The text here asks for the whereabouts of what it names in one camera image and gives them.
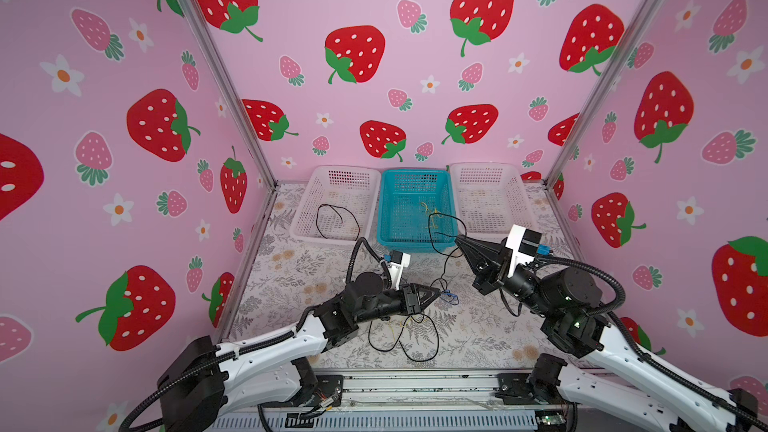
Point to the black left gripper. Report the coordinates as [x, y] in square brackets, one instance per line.
[409, 302]

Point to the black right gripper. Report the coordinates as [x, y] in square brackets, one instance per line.
[490, 272]

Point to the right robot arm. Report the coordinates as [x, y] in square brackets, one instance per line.
[603, 340]

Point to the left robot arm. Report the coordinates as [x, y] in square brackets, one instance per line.
[208, 380]

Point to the right white plastic basket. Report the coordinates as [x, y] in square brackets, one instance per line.
[489, 198]

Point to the white plastic basket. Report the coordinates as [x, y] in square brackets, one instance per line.
[489, 198]
[337, 207]

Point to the teal plastic basket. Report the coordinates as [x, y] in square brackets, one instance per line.
[416, 211]

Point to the left white plastic basket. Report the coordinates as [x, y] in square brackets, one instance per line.
[337, 207]

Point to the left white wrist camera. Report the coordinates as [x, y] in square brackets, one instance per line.
[397, 262]

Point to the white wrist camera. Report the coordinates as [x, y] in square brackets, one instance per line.
[397, 262]
[525, 245]

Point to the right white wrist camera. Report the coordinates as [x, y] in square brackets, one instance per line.
[525, 245]

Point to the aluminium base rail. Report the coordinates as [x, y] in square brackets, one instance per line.
[480, 400]

